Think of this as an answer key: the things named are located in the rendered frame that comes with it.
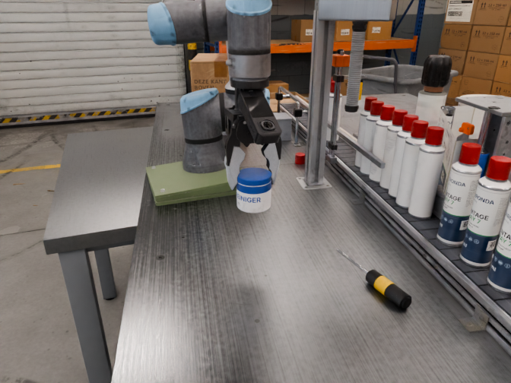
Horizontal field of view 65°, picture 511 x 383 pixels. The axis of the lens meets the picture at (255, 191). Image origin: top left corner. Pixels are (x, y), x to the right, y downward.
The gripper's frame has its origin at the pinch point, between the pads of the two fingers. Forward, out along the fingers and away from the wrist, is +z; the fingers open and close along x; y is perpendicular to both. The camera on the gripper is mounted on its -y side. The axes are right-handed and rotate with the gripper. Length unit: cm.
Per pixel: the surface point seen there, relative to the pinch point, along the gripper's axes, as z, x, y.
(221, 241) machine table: 16.8, 5.2, 7.8
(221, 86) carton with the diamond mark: -2, -18, 90
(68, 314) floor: 100, 58, 99
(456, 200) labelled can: 1.8, -35.0, -16.7
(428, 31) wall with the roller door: 7, -456, 479
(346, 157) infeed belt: 12, -43, 35
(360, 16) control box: -29.6, -32.7, 18.7
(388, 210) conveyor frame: 12.5, -34.2, 1.1
